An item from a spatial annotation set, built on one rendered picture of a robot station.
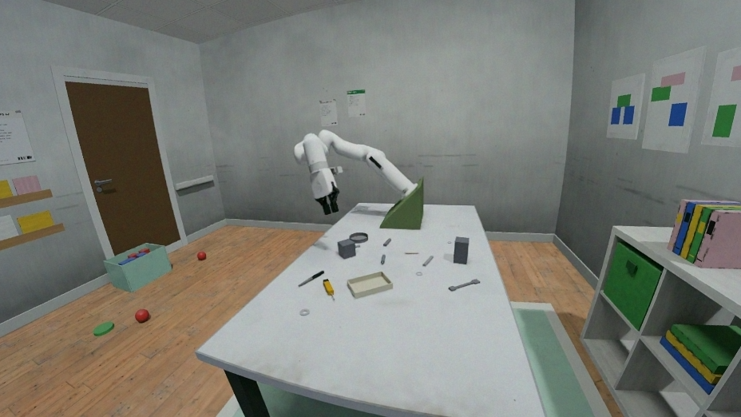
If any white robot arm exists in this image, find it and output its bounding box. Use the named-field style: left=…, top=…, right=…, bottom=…
left=294, top=130, right=417, bottom=201

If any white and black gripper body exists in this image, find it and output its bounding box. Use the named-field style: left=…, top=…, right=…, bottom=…
left=310, top=168, right=337, bottom=199

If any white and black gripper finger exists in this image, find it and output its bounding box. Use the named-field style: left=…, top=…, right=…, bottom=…
left=315, top=196, right=331, bottom=215
left=328, top=182, right=339, bottom=213

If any beige open rectangular tray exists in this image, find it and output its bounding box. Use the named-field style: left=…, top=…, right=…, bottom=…
left=347, top=271, right=393, bottom=299

